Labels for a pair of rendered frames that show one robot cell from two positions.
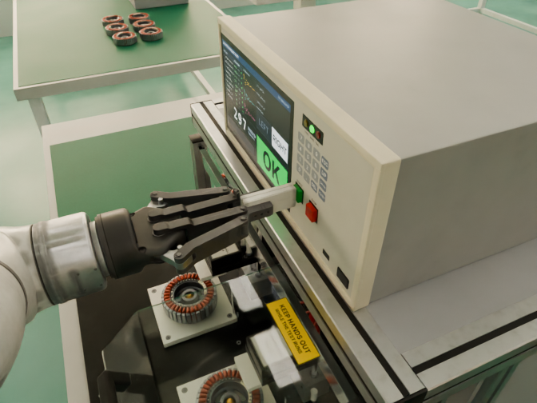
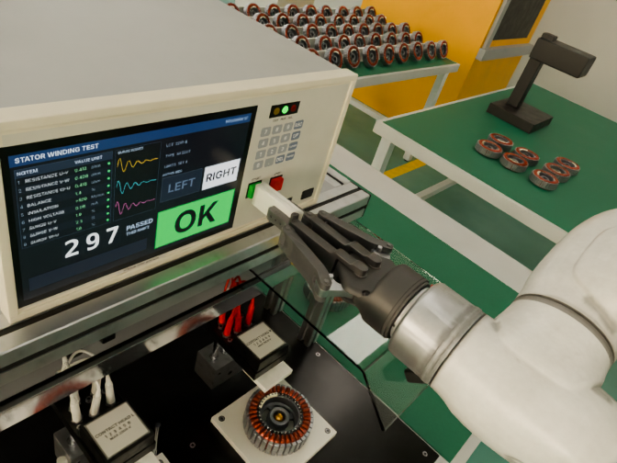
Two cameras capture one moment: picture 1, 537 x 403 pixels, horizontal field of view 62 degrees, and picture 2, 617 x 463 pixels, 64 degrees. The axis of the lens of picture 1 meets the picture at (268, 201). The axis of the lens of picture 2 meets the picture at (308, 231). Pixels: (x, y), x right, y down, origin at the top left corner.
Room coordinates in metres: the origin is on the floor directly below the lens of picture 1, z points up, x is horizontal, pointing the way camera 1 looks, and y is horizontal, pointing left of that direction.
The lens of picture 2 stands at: (0.67, 0.44, 1.51)
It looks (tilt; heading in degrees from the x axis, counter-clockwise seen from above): 35 degrees down; 236
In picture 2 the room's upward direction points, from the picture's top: 18 degrees clockwise
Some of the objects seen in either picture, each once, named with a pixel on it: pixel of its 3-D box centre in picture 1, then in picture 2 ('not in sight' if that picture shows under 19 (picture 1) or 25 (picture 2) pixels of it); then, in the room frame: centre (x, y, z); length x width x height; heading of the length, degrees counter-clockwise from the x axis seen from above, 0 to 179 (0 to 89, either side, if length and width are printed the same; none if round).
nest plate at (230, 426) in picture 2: not in sight; (274, 426); (0.36, 0.06, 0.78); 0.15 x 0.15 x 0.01; 24
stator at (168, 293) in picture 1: (189, 297); not in sight; (0.58, 0.16, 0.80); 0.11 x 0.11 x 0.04
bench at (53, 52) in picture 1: (128, 69); not in sight; (2.73, 0.89, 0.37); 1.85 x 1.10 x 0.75; 24
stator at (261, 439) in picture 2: not in sight; (278, 418); (0.36, 0.06, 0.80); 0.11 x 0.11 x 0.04
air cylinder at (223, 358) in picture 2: not in sight; (221, 360); (0.42, -0.07, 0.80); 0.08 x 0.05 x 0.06; 24
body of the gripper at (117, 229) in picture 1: (142, 237); (376, 286); (0.37, 0.14, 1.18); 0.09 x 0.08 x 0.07; 114
